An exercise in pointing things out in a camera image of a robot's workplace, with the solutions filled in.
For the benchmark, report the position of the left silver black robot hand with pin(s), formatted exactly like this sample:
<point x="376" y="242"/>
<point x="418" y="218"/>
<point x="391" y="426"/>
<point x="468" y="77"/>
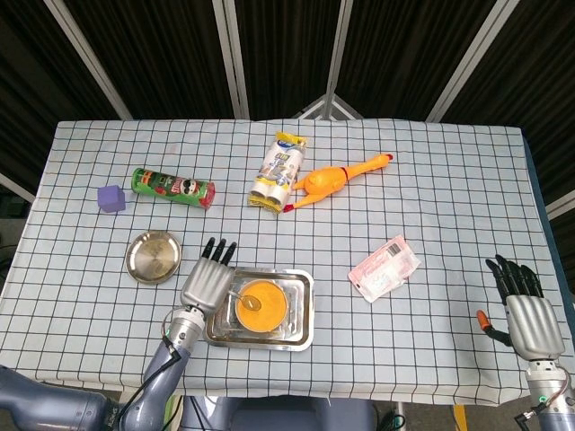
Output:
<point x="206" y="283"/>

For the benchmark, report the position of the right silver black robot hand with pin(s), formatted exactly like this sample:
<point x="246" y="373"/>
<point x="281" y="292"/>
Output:
<point x="534" y="323"/>

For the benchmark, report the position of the clear plastic spoon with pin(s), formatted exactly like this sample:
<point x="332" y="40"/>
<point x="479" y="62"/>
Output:
<point x="252" y="303"/>

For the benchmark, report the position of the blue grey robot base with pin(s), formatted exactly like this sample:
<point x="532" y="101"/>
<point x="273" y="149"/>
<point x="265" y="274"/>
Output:
<point x="278" y="415"/>

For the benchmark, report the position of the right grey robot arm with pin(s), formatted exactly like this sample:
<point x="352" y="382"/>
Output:
<point x="550" y="395"/>

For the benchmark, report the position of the round steel plate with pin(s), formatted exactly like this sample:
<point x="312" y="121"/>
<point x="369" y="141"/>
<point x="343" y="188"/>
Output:
<point x="154" y="258"/>

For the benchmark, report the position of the orange-yellow powder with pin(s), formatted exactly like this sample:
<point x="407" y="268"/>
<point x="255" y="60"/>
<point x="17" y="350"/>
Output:
<point x="271" y="310"/>

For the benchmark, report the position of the white bowl of orange powder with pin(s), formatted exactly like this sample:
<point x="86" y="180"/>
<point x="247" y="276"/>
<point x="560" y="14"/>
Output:
<point x="269" y="330"/>

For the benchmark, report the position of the rectangular steel tray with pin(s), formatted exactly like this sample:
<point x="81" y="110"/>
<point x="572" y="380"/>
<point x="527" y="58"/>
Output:
<point x="296" y="332"/>

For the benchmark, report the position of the green chips can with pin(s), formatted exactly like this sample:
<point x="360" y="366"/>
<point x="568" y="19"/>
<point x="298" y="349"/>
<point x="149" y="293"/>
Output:
<point x="170" y="186"/>

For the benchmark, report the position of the purple foam cube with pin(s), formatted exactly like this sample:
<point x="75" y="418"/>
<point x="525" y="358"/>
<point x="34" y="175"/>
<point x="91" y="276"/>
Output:
<point x="111" y="199"/>

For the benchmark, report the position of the pack of trash bag rolls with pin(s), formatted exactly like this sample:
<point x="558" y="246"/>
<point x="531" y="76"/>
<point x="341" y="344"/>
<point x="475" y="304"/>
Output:
<point x="278" y="173"/>

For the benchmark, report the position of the dark blue under cloth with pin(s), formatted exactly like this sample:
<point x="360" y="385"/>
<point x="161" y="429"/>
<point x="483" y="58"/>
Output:
<point x="539" y="179"/>

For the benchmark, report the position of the white checked tablecloth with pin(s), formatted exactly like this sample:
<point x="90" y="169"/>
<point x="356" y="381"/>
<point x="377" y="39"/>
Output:
<point x="449" y="202"/>

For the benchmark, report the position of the orange rubber chicken toy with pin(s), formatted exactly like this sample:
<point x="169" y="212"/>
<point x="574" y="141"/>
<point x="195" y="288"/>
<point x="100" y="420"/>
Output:
<point x="325" y="182"/>

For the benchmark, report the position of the pink white plastic packet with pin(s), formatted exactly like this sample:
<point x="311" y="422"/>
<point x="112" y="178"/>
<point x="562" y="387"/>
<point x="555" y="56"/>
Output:
<point x="384" y="269"/>

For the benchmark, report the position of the white screen frame post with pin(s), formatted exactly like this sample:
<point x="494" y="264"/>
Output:
<point x="18" y="186"/>
<point x="471" y="60"/>
<point x="232" y="63"/>
<point x="338" y="45"/>
<point x="91" y="63"/>
<point x="561" y="204"/>

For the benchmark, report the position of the white screen foot bracket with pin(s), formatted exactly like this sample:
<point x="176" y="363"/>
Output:
<point x="330" y="102"/>

